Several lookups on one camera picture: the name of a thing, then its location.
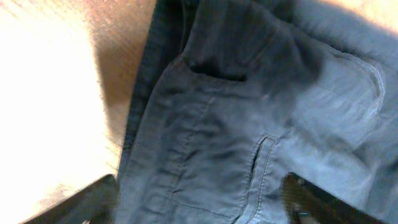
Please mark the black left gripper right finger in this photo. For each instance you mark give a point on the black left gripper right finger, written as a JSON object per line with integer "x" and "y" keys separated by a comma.
{"x": 304, "y": 202}

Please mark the navy blue shorts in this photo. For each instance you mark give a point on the navy blue shorts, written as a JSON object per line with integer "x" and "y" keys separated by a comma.
{"x": 231, "y": 96}

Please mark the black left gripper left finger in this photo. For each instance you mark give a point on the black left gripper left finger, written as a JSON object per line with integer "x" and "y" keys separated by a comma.
{"x": 93, "y": 204}

